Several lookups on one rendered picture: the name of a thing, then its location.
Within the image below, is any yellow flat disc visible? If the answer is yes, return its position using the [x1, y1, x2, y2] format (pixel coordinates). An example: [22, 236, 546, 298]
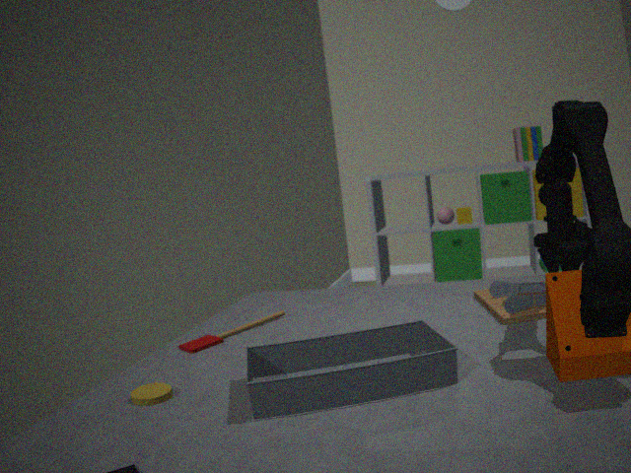
[130, 382, 173, 406]

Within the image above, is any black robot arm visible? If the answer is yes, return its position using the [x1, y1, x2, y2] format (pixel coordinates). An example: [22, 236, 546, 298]
[535, 101, 631, 338]

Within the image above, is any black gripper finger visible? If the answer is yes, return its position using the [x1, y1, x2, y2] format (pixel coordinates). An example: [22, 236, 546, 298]
[537, 248, 560, 273]
[558, 257, 585, 272]

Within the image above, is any red spatula with wooden handle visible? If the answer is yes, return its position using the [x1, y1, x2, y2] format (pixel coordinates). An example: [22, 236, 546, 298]
[179, 310, 285, 354]

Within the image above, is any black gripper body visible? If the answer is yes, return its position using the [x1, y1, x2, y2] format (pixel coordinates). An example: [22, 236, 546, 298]
[533, 211, 590, 259]

